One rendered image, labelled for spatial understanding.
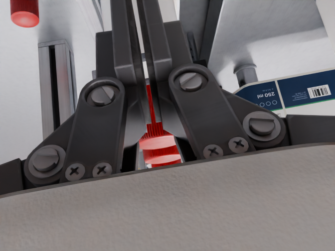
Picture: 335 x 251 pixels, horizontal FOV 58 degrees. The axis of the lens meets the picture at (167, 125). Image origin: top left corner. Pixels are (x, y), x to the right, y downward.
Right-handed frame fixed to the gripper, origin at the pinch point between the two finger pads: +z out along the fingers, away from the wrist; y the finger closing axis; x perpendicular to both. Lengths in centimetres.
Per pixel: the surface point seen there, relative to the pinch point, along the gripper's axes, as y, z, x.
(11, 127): -39, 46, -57
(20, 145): -45, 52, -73
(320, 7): 23.5, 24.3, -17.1
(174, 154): 1.0, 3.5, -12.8
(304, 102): 27, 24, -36
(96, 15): -3.4, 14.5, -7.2
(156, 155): -0.4, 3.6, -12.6
